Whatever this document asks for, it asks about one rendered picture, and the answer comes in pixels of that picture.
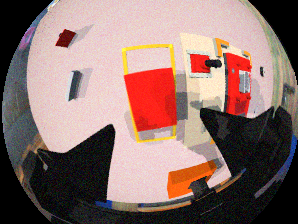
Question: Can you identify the black toy tyre with white hub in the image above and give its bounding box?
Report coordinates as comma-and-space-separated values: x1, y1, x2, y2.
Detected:
259, 65, 265, 77

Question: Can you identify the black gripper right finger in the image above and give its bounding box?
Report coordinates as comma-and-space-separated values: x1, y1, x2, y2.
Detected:
200, 105, 274, 177

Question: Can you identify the yellow rectangular outline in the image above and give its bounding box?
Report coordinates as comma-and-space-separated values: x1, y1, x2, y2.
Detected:
122, 44, 177, 143

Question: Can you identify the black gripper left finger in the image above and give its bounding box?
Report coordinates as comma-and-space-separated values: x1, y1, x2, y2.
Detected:
36, 124, 116, 204

